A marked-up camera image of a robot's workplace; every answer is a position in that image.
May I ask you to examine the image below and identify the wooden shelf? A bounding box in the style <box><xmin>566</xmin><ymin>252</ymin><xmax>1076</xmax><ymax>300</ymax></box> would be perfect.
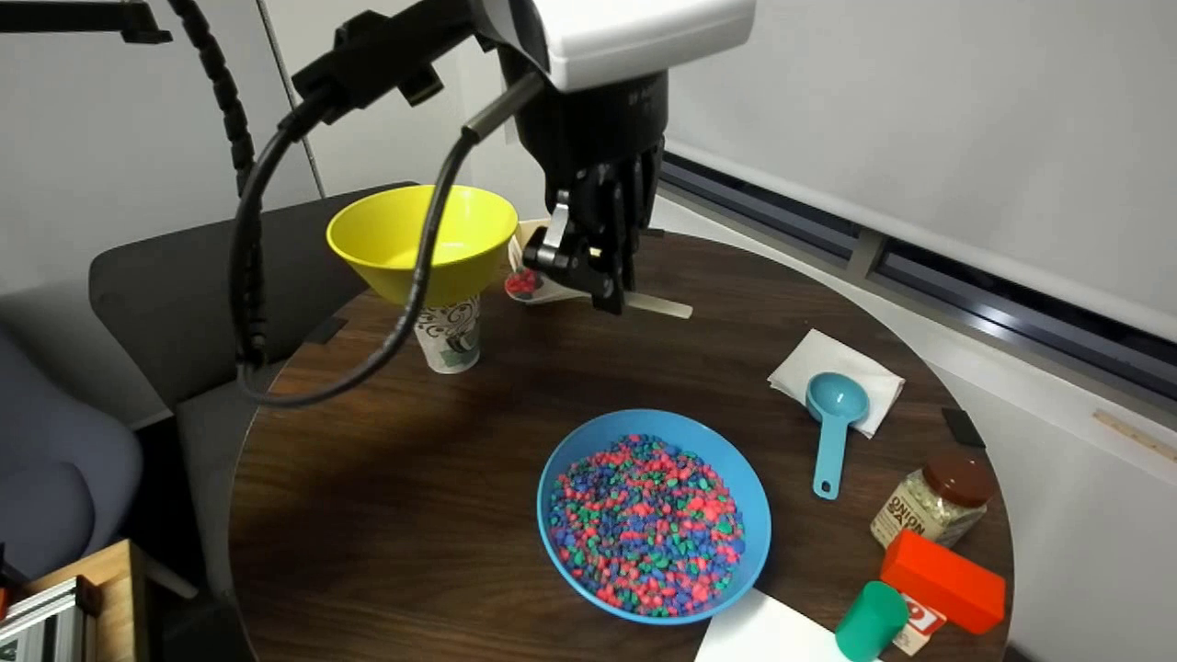
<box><xmin>0</xmin><ymin>539</ymin><xmax>199</xmax><ymax>662</ymax></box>

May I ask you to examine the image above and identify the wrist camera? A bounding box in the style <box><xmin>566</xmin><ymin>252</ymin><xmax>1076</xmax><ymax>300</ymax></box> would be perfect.
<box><xmin>292</xmin><ymin>0</ymin><xmax>479</xmax><ymax>127</ymax></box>

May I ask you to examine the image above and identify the white plastic spoon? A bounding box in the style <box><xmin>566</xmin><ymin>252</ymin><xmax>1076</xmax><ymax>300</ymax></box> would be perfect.
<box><xmin>504</xmin><ymin>219</ymin><xmax>693</xmax><ymax>321</ymax></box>

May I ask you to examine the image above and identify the black gooseneck mount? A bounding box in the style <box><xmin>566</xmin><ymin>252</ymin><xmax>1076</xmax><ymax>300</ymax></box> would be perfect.
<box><xmin>167</xmin><ymin>0</ymin><xmax>260</xmax><ymax>199</ymax></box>

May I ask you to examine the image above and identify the green plastic cup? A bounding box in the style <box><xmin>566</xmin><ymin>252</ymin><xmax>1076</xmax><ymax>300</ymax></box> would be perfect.
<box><xmin>834</xmin><ymin>579</ymin><xmax>910</xmax><ymax>662</ymax></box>

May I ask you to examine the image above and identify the blue-grey chair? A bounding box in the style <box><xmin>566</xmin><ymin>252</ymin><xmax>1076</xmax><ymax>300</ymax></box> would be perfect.
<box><xmin>0</xmin><ymin>329</ymin><xmax>145</xmax><ymax>582</ymax></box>

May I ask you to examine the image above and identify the printed styrofoam cup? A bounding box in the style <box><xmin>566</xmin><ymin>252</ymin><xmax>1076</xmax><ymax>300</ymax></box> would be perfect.
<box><xmin>413</xmin><ymin>295</ymin><xmax>483</xmax><ymax>375</ymax></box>

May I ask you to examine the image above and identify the black tape patch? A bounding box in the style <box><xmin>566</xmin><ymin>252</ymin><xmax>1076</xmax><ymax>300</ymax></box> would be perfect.
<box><xmin>941</xmin><ymin>406</ymin><xmax>988</xmax><ymax>451</ymax></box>

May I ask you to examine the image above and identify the thin metal rod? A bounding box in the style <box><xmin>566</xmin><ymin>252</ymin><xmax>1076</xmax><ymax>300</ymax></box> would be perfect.
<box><xmin>255</xmin><ymin>0</ymin><xmax>328</xmax><ymax>200</ymax></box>

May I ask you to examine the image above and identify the wall heater vent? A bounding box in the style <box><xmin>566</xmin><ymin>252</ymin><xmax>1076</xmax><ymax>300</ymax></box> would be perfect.
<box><xmin>657</xmin><ymin>150</ymin><xmax>1177</xmax><ymax>410</ymax></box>

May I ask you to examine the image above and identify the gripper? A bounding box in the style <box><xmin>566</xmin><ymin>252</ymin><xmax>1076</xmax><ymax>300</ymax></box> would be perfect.
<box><xmin>499</xmin><ymin>44</ymin><xmax>669</xmax><ymax>316</ymax></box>

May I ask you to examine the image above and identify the white and red carton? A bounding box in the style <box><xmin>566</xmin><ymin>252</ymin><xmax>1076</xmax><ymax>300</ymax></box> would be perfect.
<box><xmin>891</xmin><ymin>592</ymin><xmax>949</xmax><ymax>656</ymax></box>

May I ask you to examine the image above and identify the camera on mount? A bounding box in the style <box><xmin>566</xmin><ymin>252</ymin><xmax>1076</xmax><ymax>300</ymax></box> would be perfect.
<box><xmin>0</xmin><ymin>0</ymin><xmax>174</xmax><ymax>46</ymax></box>

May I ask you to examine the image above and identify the yellow plastic bowl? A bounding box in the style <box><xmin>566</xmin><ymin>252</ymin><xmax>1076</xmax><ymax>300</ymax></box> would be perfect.
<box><xmin>326</xmin><ymin>184</ymin><xmax>520</xmax><ymax>308</ymax></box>

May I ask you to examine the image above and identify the dark grey armchair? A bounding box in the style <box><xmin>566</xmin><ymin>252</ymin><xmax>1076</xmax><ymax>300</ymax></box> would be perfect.
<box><xmin>88</xmin><ymin>180</ymin><xmax>419</xmax><ymax>599</ymax></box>

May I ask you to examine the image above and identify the white paper napkin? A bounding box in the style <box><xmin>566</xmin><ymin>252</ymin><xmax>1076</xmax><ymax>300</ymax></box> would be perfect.
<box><xmin>767</xmin><ymin>328</ymin><xmax>907</xmax><ymax>439</ymax></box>

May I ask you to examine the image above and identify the heap of coloured pebbles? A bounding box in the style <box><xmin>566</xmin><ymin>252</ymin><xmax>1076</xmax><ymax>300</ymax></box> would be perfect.
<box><xmin>548</xmin><ymin>434</ymin><xmax>747</xmax><ymax>618</ymax></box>

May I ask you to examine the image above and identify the spice jar with brown lid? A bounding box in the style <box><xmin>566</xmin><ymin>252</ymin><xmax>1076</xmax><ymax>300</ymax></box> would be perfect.
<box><xmin>869</xmin><ymin>450</ymin><xmax>998</xmax><ymax>551</ymax></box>

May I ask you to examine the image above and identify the blue plastic bowl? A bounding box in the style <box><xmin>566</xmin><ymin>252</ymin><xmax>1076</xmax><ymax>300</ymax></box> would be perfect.
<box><xmin>536</xmin><ymin>408</ymin><xmax>773</xmax><ymax>627</ymax></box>

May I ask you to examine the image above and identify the white sheet of paper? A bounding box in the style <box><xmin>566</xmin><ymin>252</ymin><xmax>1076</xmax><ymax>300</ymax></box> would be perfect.
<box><xmin>693</xmin><ymin>588</ymin><xmax>858</xmax><ymax>662</ymax></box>

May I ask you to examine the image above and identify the wooden ruler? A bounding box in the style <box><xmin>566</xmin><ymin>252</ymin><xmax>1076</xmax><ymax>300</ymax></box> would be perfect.
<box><xmin>1091</xmin><ymin>408</ymin><xmax>1177</xmax><ymax>464</ymax></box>

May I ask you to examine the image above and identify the teal measuring scoop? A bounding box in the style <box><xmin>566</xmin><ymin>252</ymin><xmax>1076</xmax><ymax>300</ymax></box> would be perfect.
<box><xmin>805</xmin><ymin>371</ymin><xmax>871</xmax><ymax>502</ymax></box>

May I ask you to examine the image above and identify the orange box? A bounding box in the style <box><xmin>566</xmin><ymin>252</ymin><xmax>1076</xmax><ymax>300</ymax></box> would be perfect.
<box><xmin>879</xmin><ymin>529</ymin><xmax>1008</xmax><ymax>636</ymax></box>

